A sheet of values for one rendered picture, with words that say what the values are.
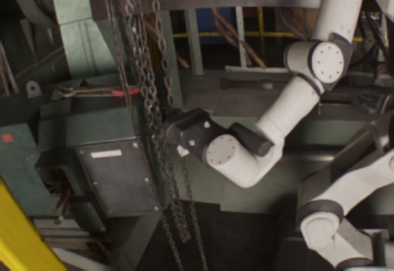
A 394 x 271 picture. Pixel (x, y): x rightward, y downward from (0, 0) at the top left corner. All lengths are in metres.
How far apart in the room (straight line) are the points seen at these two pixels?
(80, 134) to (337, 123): 0.95
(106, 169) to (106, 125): 0.14
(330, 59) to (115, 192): 0.75
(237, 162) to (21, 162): 0.75
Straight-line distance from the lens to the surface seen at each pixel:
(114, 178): 0.93
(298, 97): 0.56
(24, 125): 0.93
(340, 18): 0.60
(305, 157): 1.18
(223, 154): 0.52
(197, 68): 1.58
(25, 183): 1.11
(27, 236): 0.67
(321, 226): 0.80
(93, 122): 0.88
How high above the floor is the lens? 1.21
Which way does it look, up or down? 30 degrees down
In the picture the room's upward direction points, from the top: 8 degrees counter-clockwise
